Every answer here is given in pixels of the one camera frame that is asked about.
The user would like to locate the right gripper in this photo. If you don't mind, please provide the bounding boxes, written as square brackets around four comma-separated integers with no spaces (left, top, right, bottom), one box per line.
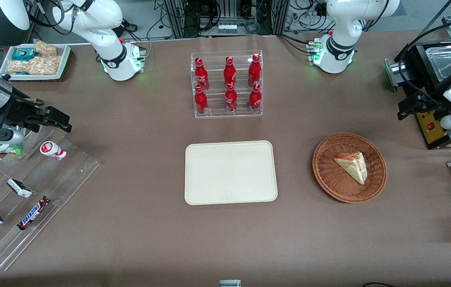
[0,96,73,133]

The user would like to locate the triangular sandwich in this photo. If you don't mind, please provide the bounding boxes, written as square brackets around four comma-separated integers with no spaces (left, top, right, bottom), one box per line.
[333,151,368,185]

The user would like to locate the white snack tray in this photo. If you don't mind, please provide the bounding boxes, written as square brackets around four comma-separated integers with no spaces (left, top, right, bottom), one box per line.
[0,43,71,81]

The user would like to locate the round brown wicker basket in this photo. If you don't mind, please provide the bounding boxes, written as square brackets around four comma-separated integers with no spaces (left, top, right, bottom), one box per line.
[312,133,388,204]

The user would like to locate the cream rectangular serving tray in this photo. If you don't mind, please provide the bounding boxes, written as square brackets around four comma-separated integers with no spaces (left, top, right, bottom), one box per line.
[185,140,278,206]

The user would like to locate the black machine with yellow panel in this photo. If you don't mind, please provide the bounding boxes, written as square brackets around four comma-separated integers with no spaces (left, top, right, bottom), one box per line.
[384,40,451,150]

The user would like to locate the white red yogurt bottle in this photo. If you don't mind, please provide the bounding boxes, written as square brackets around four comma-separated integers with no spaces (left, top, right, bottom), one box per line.
[40,141,67,161]

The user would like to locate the clear acrylic stepped stand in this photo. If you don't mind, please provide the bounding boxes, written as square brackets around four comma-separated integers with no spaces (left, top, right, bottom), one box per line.
[0,128,101,272]

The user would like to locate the large rice cracker packet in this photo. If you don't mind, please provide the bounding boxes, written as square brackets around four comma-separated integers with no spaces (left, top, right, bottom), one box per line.
[8,56,61,76]

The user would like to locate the small rice cracker packet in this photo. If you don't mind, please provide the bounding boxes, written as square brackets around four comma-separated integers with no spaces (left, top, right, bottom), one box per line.
[34,40,58,57]

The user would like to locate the teal snack packet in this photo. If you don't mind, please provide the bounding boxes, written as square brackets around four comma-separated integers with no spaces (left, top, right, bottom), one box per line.
[12,48,37,61]

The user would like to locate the Snickers chocolate bar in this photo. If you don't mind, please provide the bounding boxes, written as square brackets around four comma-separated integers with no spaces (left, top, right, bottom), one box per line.
[17,196,51,231]

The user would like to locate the red cola bottle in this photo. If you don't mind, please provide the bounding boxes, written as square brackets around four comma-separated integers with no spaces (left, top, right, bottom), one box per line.
[224,56,237,89]
[249,83,262,112]
[248,53,262,87]
[225,83,238,112]
[194,57,210,91]
[194,85,209,115]

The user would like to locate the clear acrylic bottle rack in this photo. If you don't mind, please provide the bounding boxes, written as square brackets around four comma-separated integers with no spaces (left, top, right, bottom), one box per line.
[190,50,264,118]

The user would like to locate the aluminium equipment rack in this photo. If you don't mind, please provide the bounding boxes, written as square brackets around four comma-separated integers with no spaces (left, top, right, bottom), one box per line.
[163,0,290,39]

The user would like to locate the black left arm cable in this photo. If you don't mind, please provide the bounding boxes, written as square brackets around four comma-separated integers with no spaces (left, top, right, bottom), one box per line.
[398,22,451,105]

